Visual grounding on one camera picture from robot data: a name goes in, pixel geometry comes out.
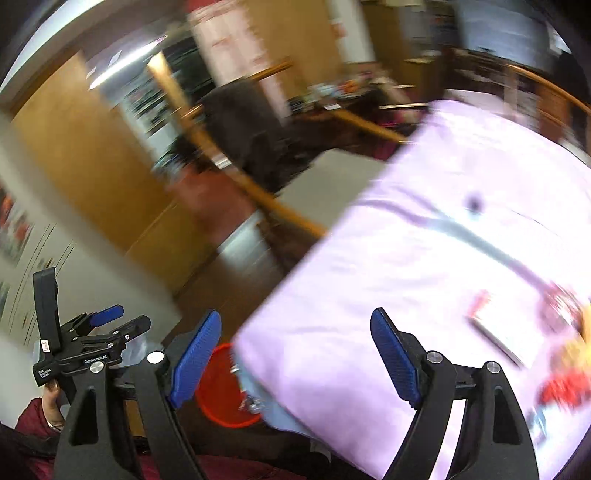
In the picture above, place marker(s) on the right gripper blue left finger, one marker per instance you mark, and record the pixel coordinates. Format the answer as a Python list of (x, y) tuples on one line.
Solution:
[(188, 354)]

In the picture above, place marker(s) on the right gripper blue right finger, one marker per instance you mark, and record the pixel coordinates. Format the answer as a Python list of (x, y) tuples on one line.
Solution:
[(401, 353)]

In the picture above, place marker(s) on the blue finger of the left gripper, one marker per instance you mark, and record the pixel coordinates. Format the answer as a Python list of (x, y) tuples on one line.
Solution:
[(133, 328), (103, 317)]

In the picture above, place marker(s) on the maroon left sleeve forearm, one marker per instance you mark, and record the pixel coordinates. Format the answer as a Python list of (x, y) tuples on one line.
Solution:
[(39, 434)]

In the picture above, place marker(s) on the red plastic trash basket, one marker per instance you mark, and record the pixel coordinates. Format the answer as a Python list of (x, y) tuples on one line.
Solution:
[(218, 394)]

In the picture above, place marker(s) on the person's left hand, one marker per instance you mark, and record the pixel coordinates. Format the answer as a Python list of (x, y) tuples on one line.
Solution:
[(50, 407)]

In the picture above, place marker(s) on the purple bed sheet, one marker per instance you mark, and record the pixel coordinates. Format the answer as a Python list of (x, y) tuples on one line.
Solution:
[(456, 239)]

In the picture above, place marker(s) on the wooden armchair with grey cushion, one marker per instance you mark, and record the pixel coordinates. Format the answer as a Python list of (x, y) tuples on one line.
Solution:
[(310, 203)]

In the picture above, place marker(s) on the wooden door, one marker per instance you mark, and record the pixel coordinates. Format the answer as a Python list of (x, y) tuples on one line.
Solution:
[(90, 155)]

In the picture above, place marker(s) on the dark jacket on chair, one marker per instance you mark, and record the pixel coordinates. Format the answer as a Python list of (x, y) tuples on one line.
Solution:
[(243, 125)]

